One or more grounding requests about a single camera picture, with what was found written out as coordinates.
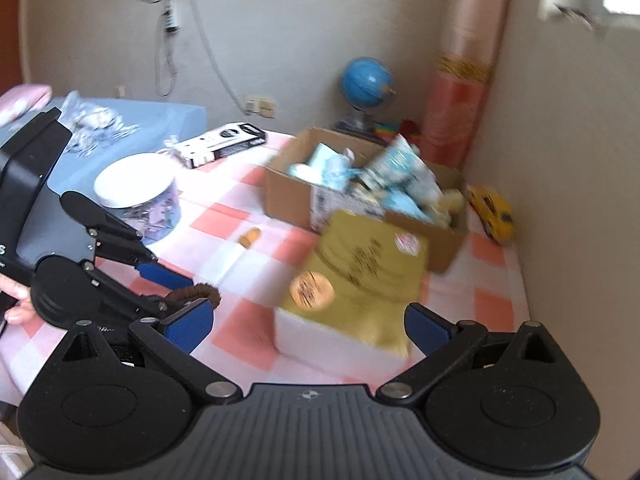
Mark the teal patterned scarf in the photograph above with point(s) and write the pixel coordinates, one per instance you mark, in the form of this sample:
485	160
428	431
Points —
400	160

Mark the cream fluffy hair scrunchie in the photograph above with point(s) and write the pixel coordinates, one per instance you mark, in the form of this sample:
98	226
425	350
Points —
452	203

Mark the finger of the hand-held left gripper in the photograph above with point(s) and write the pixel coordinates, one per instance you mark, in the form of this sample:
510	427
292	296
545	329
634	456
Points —
135	300
165	275

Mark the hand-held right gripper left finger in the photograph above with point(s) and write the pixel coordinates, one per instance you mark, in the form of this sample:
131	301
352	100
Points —
192	322

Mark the white power strip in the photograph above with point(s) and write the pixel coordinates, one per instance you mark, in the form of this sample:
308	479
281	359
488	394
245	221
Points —
171	20

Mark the small orange object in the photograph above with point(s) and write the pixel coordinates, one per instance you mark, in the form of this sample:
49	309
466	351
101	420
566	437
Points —
250	236

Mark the yellow toy car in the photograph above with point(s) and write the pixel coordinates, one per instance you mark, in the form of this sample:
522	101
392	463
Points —
492	212

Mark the black and white carton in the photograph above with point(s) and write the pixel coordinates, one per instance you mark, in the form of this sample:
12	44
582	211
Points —
220	142

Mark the round clear container white lid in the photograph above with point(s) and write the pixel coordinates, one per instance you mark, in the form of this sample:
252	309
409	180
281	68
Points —
132	185

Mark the pink checkered tablecloth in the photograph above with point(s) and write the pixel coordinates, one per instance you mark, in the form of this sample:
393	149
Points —
240	280

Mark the pink orange rolled mat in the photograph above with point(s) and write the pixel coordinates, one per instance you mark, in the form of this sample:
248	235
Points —
460	110

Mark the blue bed sheet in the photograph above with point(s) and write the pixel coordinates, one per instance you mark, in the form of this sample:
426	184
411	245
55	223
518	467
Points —
165	120

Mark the white wall socket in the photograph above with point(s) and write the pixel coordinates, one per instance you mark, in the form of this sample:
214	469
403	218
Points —
260	105

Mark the gold wrapped tissue pack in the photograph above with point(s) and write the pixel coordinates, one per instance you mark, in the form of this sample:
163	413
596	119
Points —
370	265

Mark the blue face mask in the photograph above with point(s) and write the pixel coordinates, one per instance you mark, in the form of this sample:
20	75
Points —
330	165

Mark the person's left hand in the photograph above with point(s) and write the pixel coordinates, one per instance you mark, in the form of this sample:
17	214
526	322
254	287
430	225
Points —
15	292

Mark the pink pillow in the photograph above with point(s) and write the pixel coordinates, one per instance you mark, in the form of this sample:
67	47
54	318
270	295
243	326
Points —
22	100

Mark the blue desk globe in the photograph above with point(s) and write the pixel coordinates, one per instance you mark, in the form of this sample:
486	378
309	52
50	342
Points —
365	82

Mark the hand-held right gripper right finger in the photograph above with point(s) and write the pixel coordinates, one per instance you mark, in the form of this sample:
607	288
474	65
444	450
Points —
422	325

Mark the cardboard box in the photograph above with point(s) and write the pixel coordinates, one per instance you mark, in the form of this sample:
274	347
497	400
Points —
290	200

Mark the colourful toy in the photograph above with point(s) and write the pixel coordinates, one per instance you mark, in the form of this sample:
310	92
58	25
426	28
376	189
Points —
400	130

